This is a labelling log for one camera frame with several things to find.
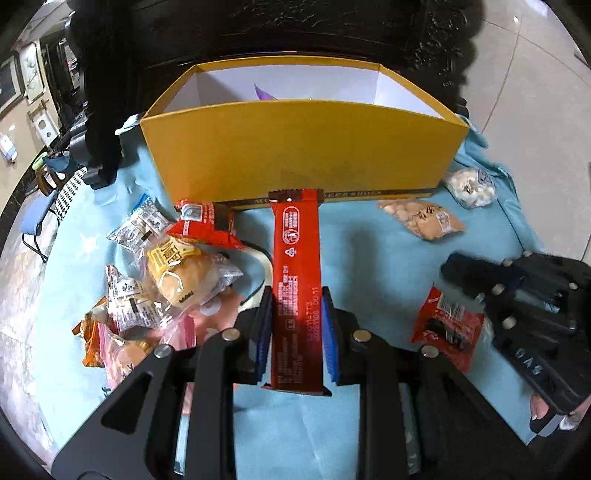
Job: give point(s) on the yellow cardboard box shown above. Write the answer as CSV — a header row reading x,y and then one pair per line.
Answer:
x,y
300,147

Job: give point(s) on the long red bar packet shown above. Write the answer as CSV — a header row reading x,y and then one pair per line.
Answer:
x,y
295,277

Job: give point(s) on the white nut clear packet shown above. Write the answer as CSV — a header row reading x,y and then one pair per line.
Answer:
x,y
468,187

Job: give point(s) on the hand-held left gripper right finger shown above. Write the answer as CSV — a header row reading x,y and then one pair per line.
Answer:
x,y
330,341

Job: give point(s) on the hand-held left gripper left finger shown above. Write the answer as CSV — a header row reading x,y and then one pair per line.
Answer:
x,y
264,337

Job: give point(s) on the round bun clear packet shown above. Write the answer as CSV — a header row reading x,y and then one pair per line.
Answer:
x,y
184,277

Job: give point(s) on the white printed clear packet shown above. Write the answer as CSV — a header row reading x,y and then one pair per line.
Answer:
x,y
131,300

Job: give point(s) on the blue white snack packet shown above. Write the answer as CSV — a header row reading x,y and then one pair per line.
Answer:
x,y
136,224

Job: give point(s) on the small red snack packet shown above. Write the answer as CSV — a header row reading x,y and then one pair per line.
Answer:
x,y
445,327

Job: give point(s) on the person's right hand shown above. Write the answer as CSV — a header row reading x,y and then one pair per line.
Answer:
x,y
539,406

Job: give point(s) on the purple snack packet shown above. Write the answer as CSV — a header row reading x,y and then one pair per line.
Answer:
x,y
263,93

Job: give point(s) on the tan nut packet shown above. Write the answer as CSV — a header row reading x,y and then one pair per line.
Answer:
x,y
422,221

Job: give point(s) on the black and white checked cloth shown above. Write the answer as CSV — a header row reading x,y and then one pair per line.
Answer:
x,y
71,194

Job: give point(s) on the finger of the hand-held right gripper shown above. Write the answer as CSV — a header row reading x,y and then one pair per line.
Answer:
x,y
471,284
480,264

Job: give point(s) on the pink snack packet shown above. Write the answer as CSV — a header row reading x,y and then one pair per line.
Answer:
x,y
124,355

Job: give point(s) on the red packet with brown end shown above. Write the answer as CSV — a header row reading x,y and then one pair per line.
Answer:
x,y
203,221

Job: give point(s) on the blue seat stool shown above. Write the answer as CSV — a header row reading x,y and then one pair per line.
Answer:
x,y
39,217

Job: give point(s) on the framed wall picture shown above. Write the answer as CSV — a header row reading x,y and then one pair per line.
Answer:
x,y
31,71
11,85

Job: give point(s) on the orange snack packet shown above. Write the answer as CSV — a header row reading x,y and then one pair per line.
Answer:
x,y
90,341

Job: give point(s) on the light blue tablecloth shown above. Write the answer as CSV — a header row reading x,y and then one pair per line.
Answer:
x,y
369,258

